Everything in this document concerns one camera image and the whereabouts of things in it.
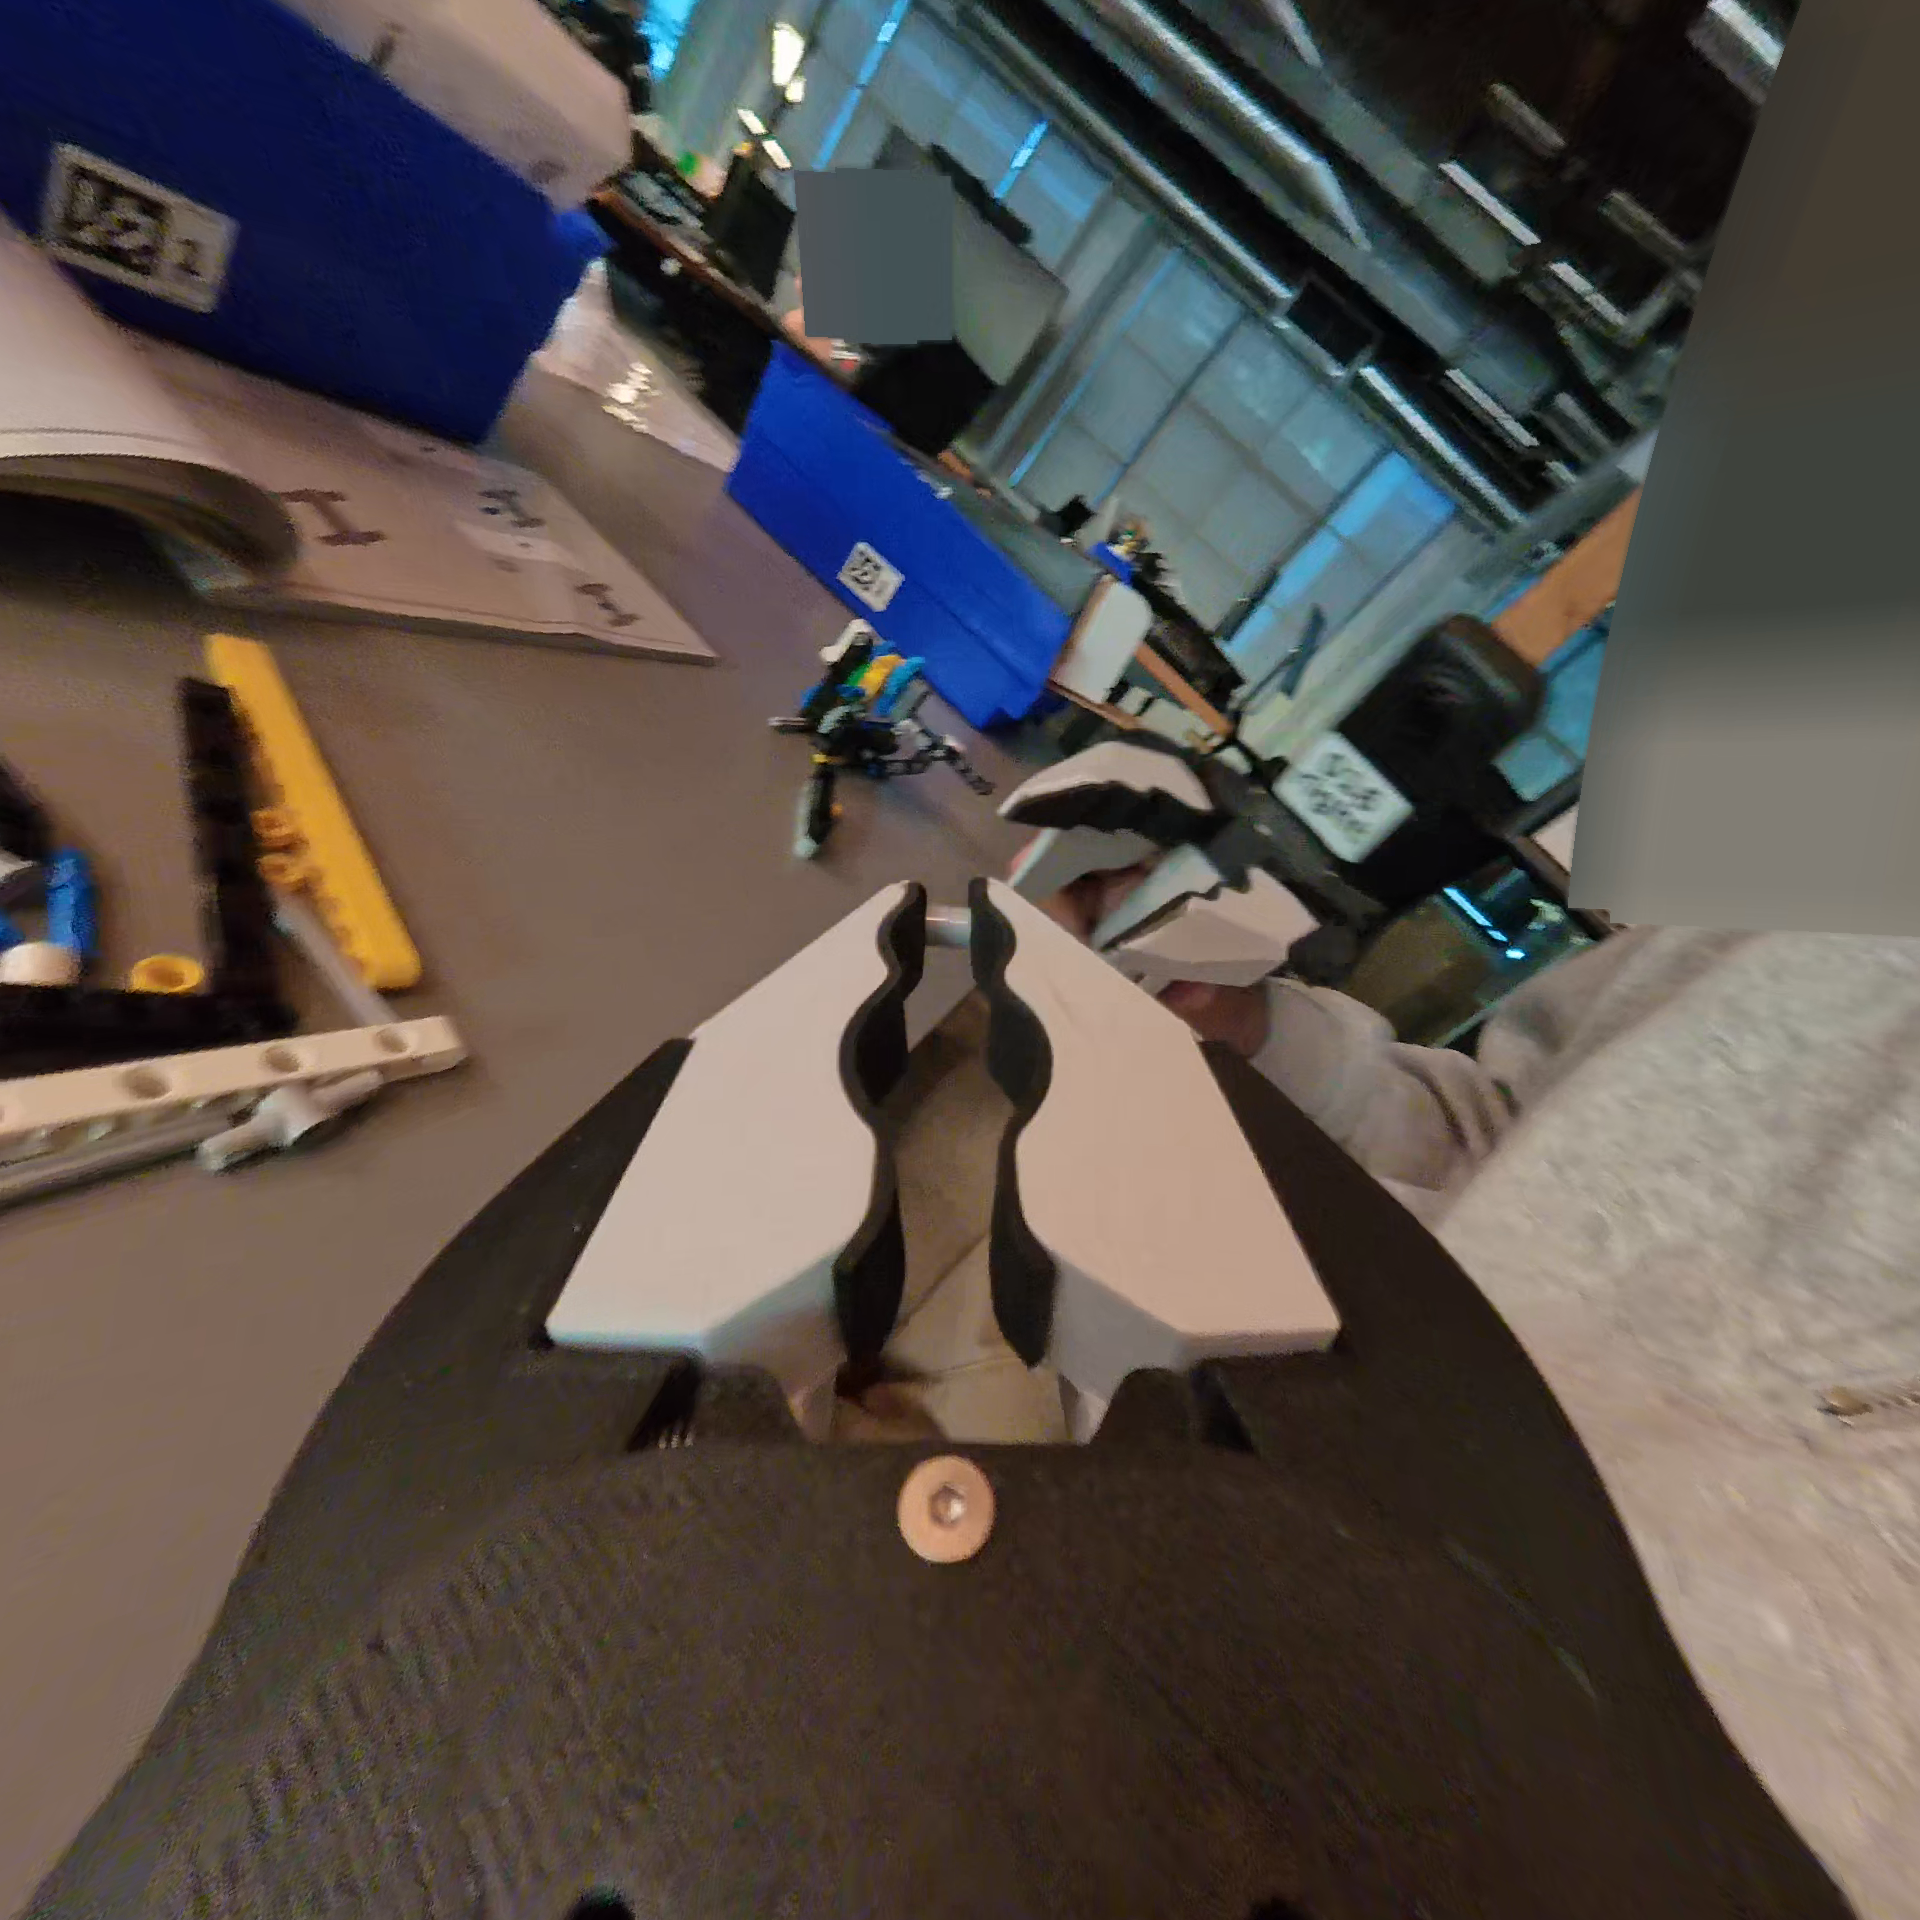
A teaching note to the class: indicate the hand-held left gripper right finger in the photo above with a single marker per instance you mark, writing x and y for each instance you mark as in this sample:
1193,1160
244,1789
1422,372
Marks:
1171,1184

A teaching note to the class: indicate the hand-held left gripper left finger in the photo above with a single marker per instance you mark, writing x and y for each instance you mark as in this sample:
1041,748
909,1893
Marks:
705,1184

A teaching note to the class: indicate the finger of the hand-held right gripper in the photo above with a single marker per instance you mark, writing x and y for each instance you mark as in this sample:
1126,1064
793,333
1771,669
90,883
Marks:
1101,778
1214,937

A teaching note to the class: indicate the light grey lego piece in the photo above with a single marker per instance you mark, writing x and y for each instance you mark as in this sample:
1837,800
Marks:
949,929

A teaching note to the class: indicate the person's right forearm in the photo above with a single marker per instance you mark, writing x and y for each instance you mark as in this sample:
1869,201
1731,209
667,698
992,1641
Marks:
1381,1080

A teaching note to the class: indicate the multicoloured lego assembly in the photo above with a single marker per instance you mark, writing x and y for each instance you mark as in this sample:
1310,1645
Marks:
862,713

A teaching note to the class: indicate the grey lego axle connector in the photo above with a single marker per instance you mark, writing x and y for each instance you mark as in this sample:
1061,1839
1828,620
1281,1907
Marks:
284,1114

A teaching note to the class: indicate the grey lego axle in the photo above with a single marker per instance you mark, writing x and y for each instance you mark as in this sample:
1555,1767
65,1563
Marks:
329,955

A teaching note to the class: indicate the light grey lego beam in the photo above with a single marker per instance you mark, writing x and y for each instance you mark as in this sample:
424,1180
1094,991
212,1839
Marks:
225,1072

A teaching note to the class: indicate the yellow lego beam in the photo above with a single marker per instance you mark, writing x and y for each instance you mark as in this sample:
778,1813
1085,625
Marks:
306,796

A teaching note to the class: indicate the small yellow lego bush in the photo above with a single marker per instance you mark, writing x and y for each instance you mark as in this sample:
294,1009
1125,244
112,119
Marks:
165,972

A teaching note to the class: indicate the black lego beam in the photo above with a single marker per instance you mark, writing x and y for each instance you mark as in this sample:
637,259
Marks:
136,1023
225,839

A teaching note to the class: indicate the dark grey lego beam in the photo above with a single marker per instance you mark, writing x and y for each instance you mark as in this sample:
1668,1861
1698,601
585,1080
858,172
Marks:
106,1161

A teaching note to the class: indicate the lego instruction booklet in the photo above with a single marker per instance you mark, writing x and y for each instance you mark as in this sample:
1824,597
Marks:
450,556

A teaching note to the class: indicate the small white lego piece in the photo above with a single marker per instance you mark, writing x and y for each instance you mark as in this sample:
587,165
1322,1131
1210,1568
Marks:
36,963

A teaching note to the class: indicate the person's right hand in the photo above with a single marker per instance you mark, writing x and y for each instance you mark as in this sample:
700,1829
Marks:
1230,1018

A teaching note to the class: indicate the wooden board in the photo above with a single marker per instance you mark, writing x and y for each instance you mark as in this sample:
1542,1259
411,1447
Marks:
1574,592

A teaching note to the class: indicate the person's beige trousers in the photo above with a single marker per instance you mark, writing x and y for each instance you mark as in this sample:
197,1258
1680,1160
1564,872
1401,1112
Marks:
944,1200

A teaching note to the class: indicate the blue storage bin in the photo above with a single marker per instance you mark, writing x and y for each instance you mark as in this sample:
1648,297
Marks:
901,511
345,225

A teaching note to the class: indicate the person's grey sweatshirt torso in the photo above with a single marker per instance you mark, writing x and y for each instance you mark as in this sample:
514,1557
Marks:
1693,1349

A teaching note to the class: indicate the clear plastic bag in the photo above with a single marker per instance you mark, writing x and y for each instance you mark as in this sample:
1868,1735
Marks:
629,383

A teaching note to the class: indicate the white carton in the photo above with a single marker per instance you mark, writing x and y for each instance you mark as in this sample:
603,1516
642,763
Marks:
481,82

